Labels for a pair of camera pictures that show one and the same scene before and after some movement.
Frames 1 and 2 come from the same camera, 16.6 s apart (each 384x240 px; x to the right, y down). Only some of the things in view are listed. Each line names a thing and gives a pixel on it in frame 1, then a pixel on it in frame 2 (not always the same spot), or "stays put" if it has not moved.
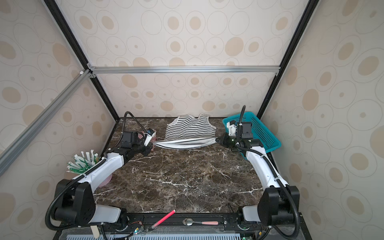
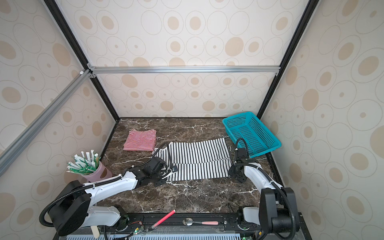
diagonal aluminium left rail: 14,147 stays put
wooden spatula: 95,231 stays put
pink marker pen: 164,218 stays put
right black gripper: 224,141 -> 231,172
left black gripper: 147,149 -> 162,182
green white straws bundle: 80,164 stays put
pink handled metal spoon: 190,221 stays put
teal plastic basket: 260,132 stays put
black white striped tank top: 189,132 -> 197,160
